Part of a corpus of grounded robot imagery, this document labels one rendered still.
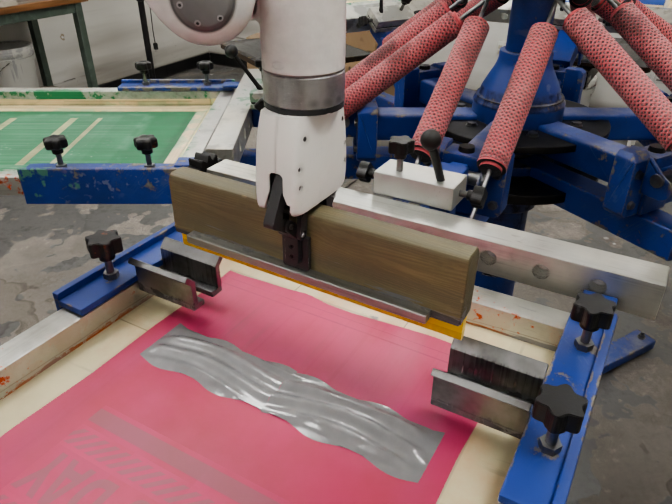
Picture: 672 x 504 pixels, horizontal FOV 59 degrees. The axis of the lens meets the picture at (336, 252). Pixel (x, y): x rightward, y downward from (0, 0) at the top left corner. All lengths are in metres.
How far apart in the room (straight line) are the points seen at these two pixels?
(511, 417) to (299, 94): 0.36
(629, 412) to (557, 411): 1.66
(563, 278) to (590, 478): 1.22
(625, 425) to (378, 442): 1.58
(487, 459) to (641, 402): 1.64
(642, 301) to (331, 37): 0.48
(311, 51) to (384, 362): 0.37
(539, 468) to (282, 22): 0.43
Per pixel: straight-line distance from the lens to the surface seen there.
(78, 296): 0.80
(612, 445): 2.06
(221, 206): 0.66
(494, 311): 0.76
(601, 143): 1.26
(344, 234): 0.58
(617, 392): 2.25
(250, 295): 0.82
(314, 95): 0.53
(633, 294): 0.79
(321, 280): 0.61
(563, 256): 0.79
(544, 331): 0.76
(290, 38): 0.52
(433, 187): 0.85
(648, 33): 1.25
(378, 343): 0.74
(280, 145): 0.54
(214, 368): 0.71
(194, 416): 0.66
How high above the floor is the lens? 1.42
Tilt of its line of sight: 31 degrees down
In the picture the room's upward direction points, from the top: straight up
